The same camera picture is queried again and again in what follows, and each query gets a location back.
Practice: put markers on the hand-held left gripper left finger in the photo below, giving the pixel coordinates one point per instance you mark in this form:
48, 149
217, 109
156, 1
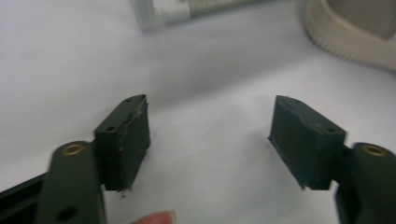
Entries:
124, 146

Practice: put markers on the white ribbed cylindrical object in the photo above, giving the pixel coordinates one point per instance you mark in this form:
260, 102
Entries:
174, 12

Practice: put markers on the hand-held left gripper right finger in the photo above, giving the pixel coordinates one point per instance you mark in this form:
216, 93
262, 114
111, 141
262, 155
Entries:
306, 146

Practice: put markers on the beige ribbed round container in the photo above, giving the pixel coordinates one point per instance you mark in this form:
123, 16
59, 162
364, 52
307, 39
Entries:
351, 31

